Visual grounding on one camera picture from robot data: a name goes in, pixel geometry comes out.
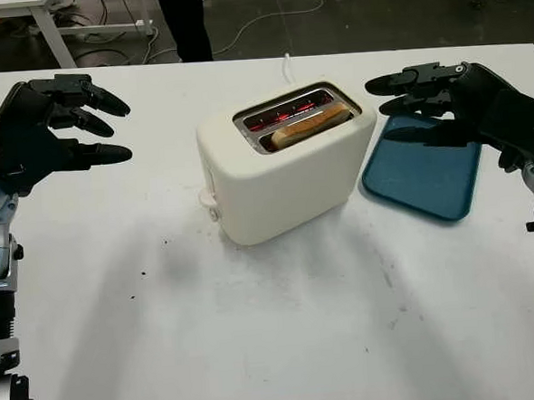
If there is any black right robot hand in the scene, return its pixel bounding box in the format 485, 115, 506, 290
363, 56, 534, 181

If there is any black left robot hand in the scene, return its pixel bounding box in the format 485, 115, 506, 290
0, 71, 137, 199

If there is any slice of toast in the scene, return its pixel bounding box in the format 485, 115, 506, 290
269, 103, 354, 152

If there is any cream toaster lever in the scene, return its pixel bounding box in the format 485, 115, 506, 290
196, 186, 221, 210

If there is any cream two-slot toaster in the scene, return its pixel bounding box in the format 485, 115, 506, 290
190, 77, 386, 251

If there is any blue plastic tray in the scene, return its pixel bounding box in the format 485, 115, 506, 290
357, 107, 487, 228

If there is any white desk frame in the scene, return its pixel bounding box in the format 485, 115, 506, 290
0, 0, 158, 75

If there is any white toaster power cord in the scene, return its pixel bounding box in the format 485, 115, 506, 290
279, 52, 298, 88

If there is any white floor cable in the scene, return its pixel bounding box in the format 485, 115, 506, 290
138, 0, 354, 66

